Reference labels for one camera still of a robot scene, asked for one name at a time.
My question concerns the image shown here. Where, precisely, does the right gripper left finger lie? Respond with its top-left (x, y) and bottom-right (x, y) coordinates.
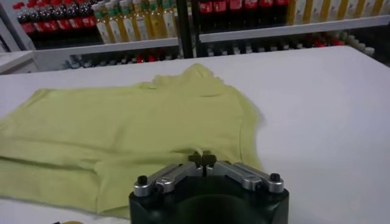
top-left (133, 153), bottom-right (204, 198)

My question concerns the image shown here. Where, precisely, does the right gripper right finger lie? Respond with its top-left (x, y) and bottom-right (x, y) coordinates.
top-left (201, 153), bottom-right (285, 195)

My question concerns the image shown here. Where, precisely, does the light green t-shirt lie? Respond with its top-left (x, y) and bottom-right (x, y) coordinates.
top-left (0, 63), bottom-right (266, 220)

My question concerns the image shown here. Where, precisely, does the red cap cola bottle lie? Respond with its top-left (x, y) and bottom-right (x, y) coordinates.
top-left (243, 0), bottom-right (260, 28)
top-left (74, 0), bottom-right (97, 29)
top-left (213, 0), bottom-right (229, 30)
top-left (62, 0), bottom-right (83, 30)
top-left (12, 1), bottom-right (36, 36)
top-left (26, 1), bottom-right (46, 33)
top-left (274, 0), bottom-right (289, 26)
top-left (38, 0), bottom-right (59, 33)
top-left (198, 0), bottom-right (214, 32)
top-left (228, 0), bottom-right (244, 29)
top-left (50, 0), bottom-right (73, 31)
top-left (259, 0), bottom-right (275, 27)

